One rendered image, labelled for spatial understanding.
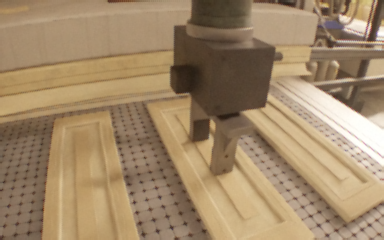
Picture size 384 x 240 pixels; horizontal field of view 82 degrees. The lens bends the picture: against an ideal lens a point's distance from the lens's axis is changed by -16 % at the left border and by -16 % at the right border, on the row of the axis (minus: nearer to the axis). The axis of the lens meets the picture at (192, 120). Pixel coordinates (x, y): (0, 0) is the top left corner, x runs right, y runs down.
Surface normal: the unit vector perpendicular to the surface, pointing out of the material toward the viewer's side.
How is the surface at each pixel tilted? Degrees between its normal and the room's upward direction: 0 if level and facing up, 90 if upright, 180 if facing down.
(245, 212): 0
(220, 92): 90
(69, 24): 90
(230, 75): 90
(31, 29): 90
